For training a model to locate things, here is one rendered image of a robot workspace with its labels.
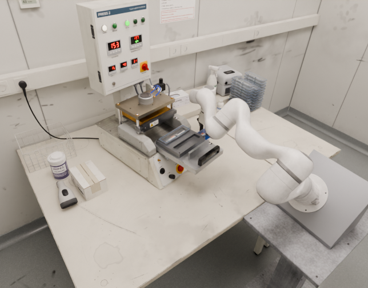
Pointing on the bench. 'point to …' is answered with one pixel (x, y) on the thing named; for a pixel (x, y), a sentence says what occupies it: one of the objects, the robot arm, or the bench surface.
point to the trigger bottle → (212, 76)
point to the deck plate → (162, 129)
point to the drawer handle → (208, 155)
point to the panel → (168, 164)
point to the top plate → (145, 103)
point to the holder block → (183, 143)
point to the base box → (130, 157)
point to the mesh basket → (50, 145)
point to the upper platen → (146, 116)
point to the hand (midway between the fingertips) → (204, 130)
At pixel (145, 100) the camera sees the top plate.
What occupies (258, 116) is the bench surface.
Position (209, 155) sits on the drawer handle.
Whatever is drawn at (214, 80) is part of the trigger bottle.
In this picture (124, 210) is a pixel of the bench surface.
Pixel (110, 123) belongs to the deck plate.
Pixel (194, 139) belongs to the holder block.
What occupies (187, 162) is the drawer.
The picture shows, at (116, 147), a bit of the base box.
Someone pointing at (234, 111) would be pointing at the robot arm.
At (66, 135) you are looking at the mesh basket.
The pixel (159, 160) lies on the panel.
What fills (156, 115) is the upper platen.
